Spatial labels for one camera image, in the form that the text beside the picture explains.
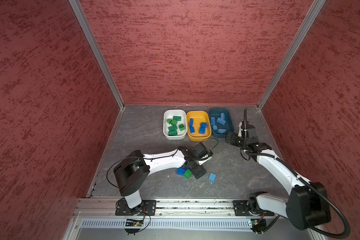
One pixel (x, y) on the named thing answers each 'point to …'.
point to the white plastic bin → (169, 114)
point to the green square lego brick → (173, 122)
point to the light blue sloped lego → (222, 131)
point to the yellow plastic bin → (198, 125)
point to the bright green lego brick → (187, 173)
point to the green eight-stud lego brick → (174, 127)
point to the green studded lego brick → (178, 118)
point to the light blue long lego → (221, 120)
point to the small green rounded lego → (181, 127)
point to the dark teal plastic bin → (215, 112)
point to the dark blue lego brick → (192, 129)
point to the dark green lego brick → (172, 133)
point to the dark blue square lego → (180, 171)
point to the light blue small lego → (212, 177)
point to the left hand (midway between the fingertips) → (196, 169)
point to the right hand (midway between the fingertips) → (230, 139)
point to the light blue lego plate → (213, 121)
